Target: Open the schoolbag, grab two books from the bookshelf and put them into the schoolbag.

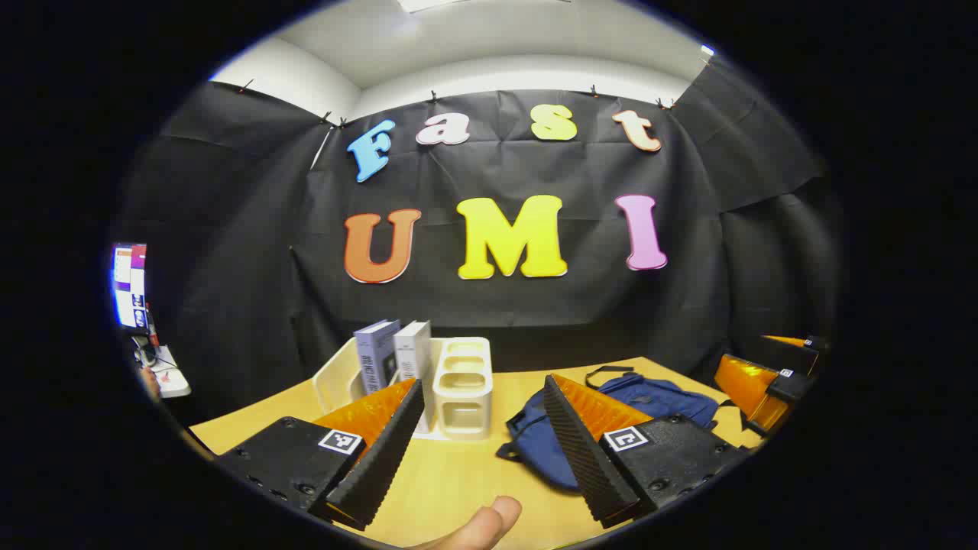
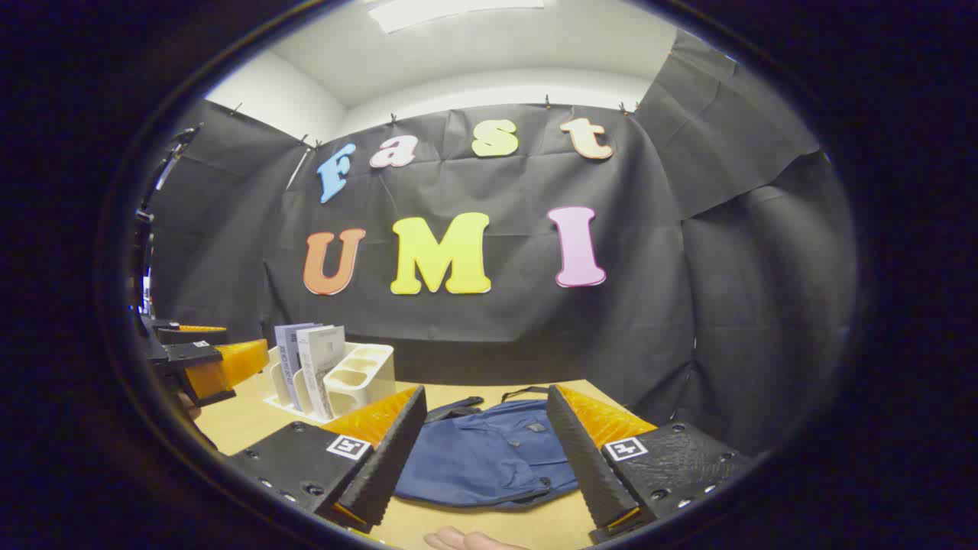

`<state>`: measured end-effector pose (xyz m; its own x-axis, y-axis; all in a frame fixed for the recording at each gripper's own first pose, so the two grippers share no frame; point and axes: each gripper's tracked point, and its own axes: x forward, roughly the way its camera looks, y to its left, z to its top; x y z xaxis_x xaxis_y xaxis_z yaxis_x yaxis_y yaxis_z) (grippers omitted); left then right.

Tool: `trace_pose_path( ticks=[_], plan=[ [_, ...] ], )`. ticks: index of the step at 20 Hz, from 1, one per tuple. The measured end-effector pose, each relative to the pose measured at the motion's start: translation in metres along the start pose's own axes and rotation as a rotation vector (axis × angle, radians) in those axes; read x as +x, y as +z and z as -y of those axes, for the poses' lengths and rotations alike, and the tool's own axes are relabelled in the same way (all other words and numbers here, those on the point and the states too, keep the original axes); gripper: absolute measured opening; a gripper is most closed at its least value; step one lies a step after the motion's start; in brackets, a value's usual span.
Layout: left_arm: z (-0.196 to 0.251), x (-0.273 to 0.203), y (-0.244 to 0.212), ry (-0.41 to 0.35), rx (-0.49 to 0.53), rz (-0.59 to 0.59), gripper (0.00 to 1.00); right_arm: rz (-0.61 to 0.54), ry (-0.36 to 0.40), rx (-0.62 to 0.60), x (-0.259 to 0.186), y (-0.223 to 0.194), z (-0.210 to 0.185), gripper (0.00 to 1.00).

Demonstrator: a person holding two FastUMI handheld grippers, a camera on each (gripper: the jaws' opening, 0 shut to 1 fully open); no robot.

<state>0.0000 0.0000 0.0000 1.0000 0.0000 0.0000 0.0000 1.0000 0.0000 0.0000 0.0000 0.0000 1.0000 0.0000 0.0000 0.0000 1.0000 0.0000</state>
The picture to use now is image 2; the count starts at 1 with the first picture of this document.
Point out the black backdrop cloth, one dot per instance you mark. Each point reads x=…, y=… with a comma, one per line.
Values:
x=519, y=328

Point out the cream plastic bookshelf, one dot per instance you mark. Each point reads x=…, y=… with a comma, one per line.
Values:
x=363, y=378

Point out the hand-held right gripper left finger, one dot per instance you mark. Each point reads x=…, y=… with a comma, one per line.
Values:
x=382, y=466

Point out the blue schoolbag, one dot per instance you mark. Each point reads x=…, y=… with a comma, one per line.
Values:
x=489, y=458

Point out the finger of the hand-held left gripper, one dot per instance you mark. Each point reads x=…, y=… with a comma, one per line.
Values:
x=191, y=334
x=221, y=370

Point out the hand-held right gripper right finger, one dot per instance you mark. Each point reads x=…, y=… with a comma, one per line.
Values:
x=584, y=466

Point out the white book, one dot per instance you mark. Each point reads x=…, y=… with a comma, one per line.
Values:
x=321, y=367

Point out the pale blue book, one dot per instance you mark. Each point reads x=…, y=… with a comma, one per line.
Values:
x=286, y=359

